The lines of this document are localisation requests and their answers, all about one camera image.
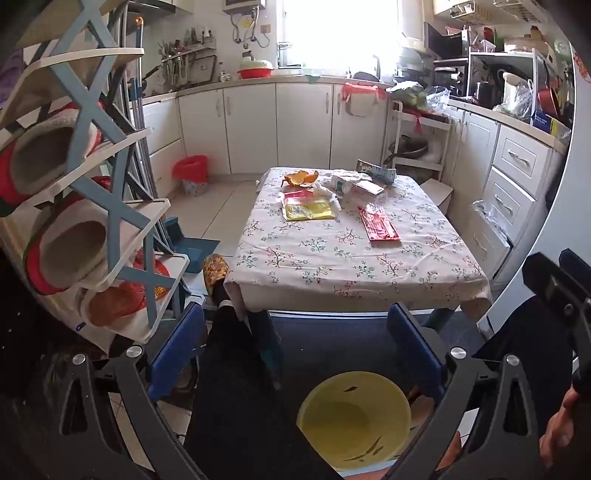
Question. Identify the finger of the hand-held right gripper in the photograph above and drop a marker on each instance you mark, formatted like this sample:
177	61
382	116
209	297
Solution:
579	270
554	286

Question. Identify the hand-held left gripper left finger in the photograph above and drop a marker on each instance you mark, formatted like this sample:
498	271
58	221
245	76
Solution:
178	353

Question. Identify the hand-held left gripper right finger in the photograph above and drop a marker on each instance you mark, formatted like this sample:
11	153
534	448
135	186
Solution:
415	353

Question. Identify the yellow plastic basin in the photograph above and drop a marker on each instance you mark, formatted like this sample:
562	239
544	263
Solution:
353	422

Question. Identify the red plastic packet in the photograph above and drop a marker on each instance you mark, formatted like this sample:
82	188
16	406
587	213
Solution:
378	224

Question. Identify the white paper packet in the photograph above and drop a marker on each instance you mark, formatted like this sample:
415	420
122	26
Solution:
368	187

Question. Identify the yellow plastic packet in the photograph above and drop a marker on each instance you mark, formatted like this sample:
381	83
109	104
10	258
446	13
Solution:
307	211

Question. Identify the white plastic wrapper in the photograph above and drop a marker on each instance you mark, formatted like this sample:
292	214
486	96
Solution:
341	181

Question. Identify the orange peel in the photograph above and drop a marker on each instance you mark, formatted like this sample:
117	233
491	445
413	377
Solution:
300	178

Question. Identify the person's right hand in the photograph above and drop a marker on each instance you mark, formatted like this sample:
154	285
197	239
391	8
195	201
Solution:
565	427

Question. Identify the person's right leg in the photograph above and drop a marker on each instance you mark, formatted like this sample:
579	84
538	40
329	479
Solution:
521	332

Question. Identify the orange slipper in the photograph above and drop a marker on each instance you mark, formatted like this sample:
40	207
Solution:
115	300

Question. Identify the colourful crocheted slipper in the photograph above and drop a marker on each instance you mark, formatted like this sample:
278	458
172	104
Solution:
215	272

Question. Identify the crumpled clear plastic bag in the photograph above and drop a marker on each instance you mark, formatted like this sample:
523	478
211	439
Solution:
491	214

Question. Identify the blue dustpan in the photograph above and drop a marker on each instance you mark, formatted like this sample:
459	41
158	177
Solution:
194	251

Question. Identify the white drawer unit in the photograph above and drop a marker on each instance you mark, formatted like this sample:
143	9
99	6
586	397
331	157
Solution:
512	175

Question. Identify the floral tablecloth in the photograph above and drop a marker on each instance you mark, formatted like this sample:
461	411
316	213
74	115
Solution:
351	249

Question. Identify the small white stool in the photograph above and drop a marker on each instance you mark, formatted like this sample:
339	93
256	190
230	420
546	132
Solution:
438	191

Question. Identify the blue box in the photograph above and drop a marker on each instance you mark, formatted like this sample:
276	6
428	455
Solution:
545	122

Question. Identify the red and white plush slipper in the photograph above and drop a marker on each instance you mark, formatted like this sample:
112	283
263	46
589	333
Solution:
41	154
69	244

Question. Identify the red pot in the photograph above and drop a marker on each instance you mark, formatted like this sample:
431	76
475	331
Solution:
549	100

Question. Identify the small bin with red bag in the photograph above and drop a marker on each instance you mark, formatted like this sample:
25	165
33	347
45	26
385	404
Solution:
191	173

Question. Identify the white kitchen cart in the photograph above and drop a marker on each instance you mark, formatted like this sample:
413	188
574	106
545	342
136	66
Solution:
441	134

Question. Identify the white kettle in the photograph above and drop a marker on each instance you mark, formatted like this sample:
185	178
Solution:
511	87

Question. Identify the black pan with lid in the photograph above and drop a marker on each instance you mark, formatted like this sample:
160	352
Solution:
408	147

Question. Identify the white counter shelf rack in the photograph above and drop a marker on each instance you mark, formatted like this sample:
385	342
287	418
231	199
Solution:
503	55

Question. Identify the black toaster oven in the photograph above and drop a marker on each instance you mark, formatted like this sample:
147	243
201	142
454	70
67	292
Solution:
450	78

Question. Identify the blue and white shoe rack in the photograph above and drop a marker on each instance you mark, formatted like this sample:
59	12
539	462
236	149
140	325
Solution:
92	134

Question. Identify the bag of green vegetables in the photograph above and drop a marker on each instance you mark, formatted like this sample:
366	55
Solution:
408	92

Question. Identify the white base cabinets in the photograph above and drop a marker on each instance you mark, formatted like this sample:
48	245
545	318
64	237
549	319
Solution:
277	124

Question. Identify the white hanging bin red bag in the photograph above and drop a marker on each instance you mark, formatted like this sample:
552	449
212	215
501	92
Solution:
362	101

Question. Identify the black microwave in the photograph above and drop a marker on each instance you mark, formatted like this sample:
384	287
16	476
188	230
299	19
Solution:
450	44

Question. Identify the mop with orange tip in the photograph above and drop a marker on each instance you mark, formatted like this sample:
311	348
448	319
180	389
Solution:
137	92

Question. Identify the green steamer pot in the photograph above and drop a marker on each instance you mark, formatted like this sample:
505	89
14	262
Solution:
411	57

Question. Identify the black wok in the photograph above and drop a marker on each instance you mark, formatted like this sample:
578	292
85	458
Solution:
150	77

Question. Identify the kitchen faucet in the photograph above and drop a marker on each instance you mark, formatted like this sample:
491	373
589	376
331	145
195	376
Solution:
377	67

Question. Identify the red basin with green lid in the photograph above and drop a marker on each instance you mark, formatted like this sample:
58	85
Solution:
255	70

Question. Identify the purple cloth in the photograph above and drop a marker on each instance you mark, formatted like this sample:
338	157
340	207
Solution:
11	69

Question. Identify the range hood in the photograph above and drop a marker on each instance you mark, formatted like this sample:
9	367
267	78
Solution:
152	7

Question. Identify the white water heater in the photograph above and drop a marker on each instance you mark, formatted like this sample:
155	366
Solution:
244	4

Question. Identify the wall utensil rack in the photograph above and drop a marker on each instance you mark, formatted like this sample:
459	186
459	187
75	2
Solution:
184	62

